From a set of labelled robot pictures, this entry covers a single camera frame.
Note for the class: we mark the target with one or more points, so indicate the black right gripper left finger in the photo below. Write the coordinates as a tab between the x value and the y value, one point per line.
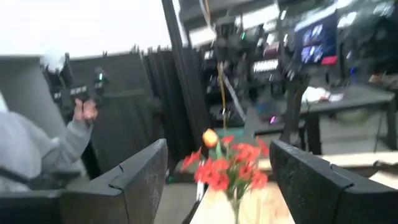
109	208

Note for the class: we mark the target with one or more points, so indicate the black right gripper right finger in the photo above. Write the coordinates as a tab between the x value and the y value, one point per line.
326	205

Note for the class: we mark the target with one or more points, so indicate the clear glass vase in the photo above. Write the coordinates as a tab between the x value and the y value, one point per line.
235	211

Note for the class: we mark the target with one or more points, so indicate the red artificial flower bunch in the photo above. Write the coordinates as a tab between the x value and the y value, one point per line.
217	180

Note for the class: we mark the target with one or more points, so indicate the orange artificial tulip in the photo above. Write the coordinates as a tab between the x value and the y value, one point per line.
210	137

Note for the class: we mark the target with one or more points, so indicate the person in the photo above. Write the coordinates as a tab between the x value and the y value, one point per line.
31	146

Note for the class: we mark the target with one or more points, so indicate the black folding partition screen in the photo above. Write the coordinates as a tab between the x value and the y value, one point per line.
124	109

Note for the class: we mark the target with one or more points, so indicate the person's hand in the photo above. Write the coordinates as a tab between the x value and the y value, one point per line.
85	110

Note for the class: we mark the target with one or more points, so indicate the black desk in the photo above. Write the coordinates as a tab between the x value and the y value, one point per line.
351	96

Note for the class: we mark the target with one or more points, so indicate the black computer monitor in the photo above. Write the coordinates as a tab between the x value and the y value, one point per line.
314	40

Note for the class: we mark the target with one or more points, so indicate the black aluminium rig frame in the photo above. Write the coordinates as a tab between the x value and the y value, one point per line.
183	62

